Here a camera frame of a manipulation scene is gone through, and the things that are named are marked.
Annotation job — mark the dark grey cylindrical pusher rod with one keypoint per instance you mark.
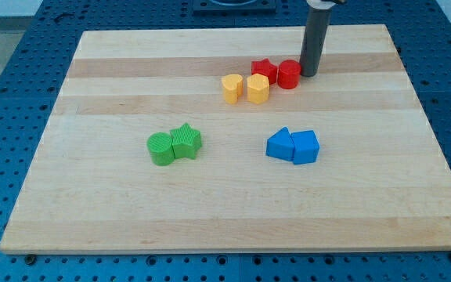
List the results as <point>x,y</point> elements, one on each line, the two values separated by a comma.
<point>316,26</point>

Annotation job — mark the yellow hexagon block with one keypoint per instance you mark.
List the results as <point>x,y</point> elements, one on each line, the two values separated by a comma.
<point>257,88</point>

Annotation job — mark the yellow heart block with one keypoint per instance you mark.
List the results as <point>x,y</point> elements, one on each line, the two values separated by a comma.
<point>232,87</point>

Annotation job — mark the red cylinder block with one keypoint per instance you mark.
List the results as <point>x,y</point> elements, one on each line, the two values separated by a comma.
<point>288,74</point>

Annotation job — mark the red star block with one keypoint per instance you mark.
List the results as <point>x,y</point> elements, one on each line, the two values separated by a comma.
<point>266,68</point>

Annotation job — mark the blue cube block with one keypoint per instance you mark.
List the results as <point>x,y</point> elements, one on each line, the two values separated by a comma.
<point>306,147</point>

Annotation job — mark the blue triangle block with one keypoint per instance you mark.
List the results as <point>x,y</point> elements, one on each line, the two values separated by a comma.
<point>280,145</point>

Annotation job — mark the green star block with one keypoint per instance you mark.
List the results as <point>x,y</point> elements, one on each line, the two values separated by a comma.
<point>186,141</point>

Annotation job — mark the light wooden board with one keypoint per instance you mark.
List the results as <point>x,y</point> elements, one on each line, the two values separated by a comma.
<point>380,181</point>

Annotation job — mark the green cylinder block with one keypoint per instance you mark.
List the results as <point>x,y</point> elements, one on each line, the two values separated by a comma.
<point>160,148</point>

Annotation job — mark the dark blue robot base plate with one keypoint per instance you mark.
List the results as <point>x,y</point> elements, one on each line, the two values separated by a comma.
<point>201,7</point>

